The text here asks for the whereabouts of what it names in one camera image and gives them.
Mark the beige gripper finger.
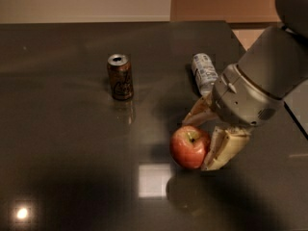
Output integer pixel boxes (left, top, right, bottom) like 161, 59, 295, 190
201, 126, 251, 171
182, 92, 218, 127

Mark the red apple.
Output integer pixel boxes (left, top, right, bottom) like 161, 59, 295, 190
169, 125, 211, 169

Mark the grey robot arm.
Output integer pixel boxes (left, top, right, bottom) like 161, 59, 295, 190
183, 0, 308, 170

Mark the clear plastic water bottle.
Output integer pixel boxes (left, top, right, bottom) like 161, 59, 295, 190
192, 53, 218, 95

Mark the brown soda can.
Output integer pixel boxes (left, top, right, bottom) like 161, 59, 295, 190
107, 54, 134, 100

